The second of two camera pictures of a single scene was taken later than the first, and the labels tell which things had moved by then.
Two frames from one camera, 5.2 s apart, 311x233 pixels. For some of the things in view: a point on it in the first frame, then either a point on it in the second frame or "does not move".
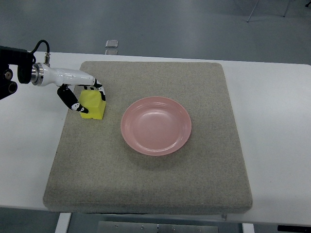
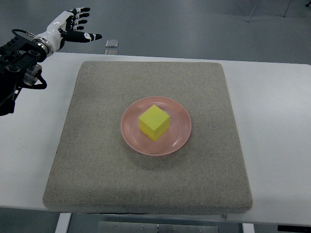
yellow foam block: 93,100 to 154,122
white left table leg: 63,223 does not move
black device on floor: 288,228 does not move
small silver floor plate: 112,43 does not move
